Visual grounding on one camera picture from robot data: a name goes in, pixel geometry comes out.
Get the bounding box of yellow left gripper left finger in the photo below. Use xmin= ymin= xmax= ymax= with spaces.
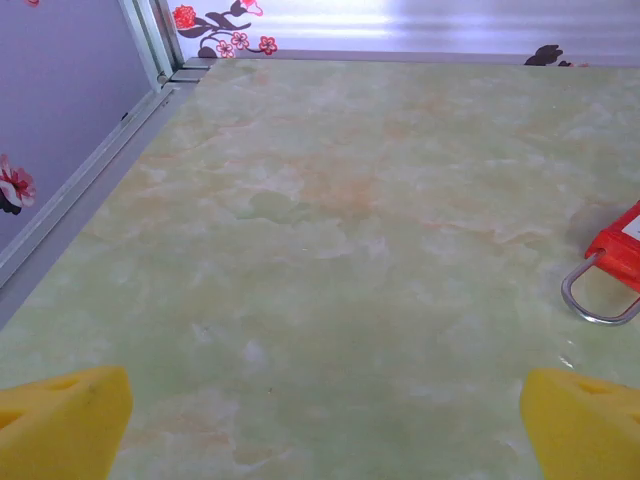
xmin=0 ymin=365 xmax=134 ymax=480

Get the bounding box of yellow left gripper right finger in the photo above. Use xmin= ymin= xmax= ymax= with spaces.
xmin=519 ymin=368 xmax=640 ymax=480

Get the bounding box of red padlock with steel shackle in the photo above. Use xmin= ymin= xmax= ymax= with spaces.
xmin=560 ymin=199 xmax=640 ymax=327

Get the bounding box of aluminium frame rail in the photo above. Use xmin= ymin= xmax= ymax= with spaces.
xmin=182 ymin=48 xmax=640 ymax=69
xmin=0 ymin=64 xmax=211 ymax=331

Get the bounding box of aluminium frame post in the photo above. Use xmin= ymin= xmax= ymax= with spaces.
xmin=117 ymin=0 xmax=189 ymax=91

